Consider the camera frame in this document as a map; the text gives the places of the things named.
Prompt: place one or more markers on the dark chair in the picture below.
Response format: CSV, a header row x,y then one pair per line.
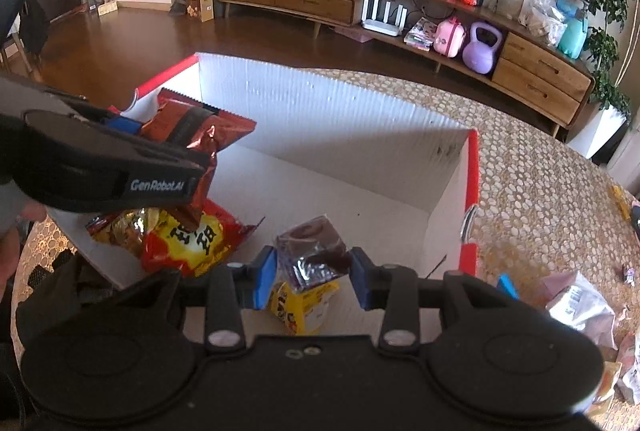
x,y
30,36

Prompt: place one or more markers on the white router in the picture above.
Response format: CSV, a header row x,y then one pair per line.
x,y
382,23

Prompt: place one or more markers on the white red cardboard box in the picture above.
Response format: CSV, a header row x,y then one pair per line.
x,y
325,121

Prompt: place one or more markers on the small wrapped candy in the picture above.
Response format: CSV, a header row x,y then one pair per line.
x,y
629,275

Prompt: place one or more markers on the silver white snack bag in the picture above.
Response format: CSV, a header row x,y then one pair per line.
x,y
582,306

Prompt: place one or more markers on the teal bottle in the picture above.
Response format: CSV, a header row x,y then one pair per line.
x,y
574,31

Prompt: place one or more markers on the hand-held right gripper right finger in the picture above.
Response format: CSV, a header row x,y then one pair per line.
x,y
362,281

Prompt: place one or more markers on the orange snack packet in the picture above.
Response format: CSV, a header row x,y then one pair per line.
x,y
606,386

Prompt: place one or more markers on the dark purple snack packet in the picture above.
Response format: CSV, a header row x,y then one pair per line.
x,y
312,251

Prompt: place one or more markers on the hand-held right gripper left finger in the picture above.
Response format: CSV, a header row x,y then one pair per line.
x,y
262,278

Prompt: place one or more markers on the red yellow snack bag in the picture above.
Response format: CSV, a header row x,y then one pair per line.
x,y
190,243

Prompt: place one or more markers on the pink toy case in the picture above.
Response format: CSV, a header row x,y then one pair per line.
x,y
449,38

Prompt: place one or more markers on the red brown snack bag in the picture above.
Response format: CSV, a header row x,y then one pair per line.
x,y
225,131

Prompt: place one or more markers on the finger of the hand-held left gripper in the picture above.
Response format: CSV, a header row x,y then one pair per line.
x,y
122,125
175,171

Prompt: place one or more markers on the long wooden TV cabinet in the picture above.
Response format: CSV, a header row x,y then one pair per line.
x,y
320,1

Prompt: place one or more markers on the purple kettlebell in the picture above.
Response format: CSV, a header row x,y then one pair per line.
x,y
481,53

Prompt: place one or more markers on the clear plastic bag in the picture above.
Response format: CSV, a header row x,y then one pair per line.
x,y
547,21

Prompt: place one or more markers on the broom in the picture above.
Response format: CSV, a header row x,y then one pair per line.
x,y
177,3

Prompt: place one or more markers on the brown cardboard box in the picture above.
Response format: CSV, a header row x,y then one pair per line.
x,y
201,2

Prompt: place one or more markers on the stack of magazines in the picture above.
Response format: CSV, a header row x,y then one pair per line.
x,y
420,36

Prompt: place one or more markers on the crumpled white packet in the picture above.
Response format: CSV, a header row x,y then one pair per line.
x,y
631,366

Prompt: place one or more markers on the large green houseplant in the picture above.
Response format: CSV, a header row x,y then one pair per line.
x,y
607,36

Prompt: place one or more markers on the white planter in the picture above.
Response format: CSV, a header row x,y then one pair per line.
x,y
600,131

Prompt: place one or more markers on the small dark item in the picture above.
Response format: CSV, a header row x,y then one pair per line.
x,y
636,216

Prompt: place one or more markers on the yellow snack packet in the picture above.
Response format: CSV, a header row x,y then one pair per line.
x,y
305,306

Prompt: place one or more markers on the small yellow item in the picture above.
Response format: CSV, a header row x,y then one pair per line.
x,y
620,201

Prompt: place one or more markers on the person's left hand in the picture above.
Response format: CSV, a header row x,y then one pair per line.
x,y
31,212

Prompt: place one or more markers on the blue white snack packet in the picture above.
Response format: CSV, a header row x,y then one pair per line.
x,y
509,286

